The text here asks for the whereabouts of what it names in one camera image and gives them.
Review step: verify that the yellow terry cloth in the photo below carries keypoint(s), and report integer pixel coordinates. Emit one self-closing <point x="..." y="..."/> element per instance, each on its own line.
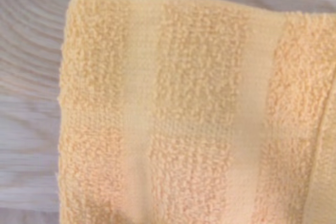
<point x="197" y="108"/>

